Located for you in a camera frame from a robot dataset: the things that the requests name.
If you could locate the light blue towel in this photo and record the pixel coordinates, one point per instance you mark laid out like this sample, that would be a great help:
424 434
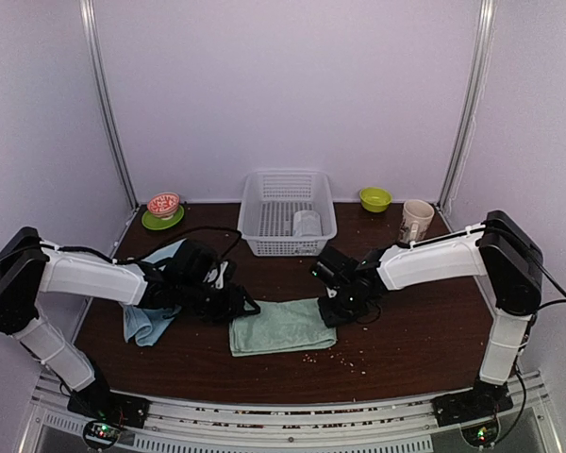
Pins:
144 327

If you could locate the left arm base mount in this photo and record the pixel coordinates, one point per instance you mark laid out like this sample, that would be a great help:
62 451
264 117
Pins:
105 428

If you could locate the rolled grey towel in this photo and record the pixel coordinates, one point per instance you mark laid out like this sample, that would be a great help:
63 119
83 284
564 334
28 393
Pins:
306 223

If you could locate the green panda towel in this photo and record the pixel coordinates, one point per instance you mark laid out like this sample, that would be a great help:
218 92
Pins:
281 327

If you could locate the front aluminium rail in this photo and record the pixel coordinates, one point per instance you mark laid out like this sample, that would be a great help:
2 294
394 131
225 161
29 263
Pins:
398 425

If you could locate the left aluminium frame post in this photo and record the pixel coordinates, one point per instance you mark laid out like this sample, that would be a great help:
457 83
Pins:
89 24

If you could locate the lime green bowl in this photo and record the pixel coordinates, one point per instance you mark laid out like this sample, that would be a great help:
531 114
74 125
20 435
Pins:
374 199

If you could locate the red patterned bowl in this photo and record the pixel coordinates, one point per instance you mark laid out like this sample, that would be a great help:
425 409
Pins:
164 205

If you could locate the right aluminium frame post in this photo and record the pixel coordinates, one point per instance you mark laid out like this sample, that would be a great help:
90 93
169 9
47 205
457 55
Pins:
474 90

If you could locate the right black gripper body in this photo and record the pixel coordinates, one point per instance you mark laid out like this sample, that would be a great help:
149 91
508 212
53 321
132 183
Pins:
345 310

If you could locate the green plate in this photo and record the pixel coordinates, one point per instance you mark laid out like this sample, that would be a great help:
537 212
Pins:
153 223

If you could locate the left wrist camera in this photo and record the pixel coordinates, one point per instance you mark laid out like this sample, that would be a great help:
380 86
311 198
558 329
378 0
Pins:
218 276

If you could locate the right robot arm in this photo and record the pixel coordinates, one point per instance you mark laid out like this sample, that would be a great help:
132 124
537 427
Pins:
497 249

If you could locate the cream printed mug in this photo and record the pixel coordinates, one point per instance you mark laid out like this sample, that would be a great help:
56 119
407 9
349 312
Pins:
417 216

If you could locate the aluminium frame post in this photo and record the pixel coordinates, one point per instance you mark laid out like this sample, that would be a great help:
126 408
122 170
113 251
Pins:
474 90
89 24

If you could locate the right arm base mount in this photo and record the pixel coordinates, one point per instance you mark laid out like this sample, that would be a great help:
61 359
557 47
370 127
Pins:
477 415

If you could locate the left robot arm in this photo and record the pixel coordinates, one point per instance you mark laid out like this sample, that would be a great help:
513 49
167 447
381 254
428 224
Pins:
182 274

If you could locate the white plastic basket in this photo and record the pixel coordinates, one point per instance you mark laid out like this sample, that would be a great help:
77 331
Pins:
269 201

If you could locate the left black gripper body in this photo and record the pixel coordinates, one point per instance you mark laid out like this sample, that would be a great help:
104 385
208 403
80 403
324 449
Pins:
215 308

